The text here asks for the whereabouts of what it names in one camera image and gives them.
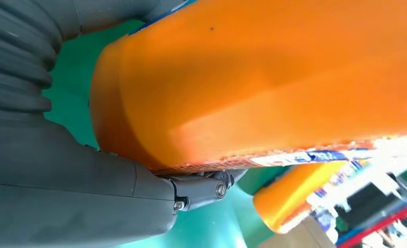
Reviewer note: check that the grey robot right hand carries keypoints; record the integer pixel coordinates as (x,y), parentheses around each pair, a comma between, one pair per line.
(70,198)

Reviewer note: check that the brown cardboard box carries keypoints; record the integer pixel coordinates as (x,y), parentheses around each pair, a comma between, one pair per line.
(302,238)

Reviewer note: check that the black carrying case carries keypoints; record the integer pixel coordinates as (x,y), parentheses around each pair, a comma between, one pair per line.
(364,202)

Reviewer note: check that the red metal beam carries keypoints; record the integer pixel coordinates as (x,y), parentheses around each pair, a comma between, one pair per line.
(378,227)

